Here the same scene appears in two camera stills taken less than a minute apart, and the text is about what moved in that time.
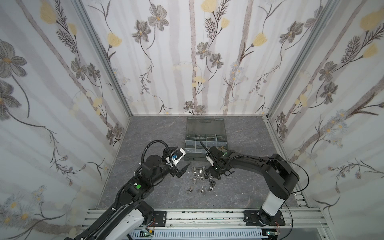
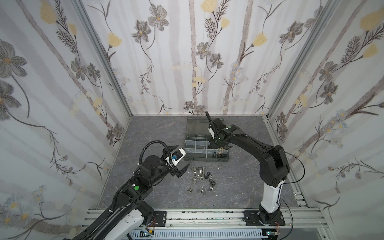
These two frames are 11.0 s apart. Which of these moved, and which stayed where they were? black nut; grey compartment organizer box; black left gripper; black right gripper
Moved: black right gripper
Stayed: grey compartment organizer box; black left gripper; black nut
